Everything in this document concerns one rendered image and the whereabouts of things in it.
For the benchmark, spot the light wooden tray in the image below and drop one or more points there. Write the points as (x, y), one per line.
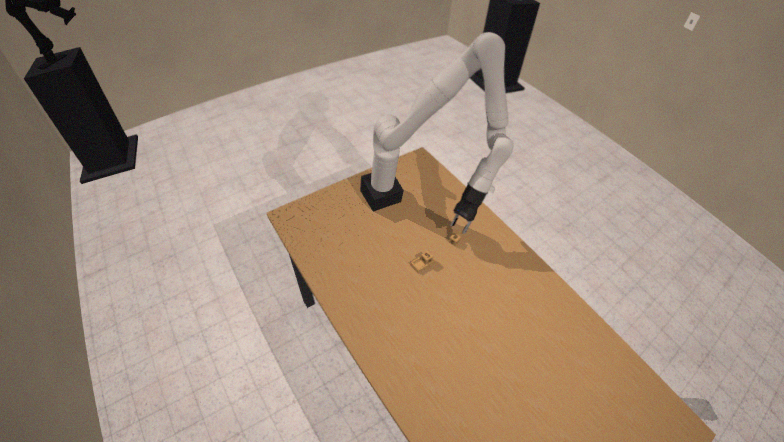
(419, 265)

